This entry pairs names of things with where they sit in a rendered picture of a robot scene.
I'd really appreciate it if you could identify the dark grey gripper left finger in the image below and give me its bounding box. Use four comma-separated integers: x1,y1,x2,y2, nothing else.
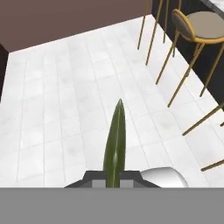
64,170,107,189

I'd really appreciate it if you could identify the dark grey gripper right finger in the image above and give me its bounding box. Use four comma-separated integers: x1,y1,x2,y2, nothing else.
118,170,162,189

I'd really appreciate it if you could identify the green pointed wedge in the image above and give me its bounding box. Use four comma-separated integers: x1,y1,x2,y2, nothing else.
102,98,127,189

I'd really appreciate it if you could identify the black dining counter marble top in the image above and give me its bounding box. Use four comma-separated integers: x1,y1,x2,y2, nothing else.
150,0,224,112

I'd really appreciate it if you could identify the white rounded object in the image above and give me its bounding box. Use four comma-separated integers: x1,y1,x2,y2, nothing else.
139,166,189,189

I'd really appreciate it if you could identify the gold stool with beige seat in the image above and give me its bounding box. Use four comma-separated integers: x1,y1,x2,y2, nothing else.
155,8,224,109
182,102,224,172
136,0,182,67

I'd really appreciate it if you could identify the dark brown cabinet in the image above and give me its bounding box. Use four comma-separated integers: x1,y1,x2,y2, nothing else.
0,43,11,103

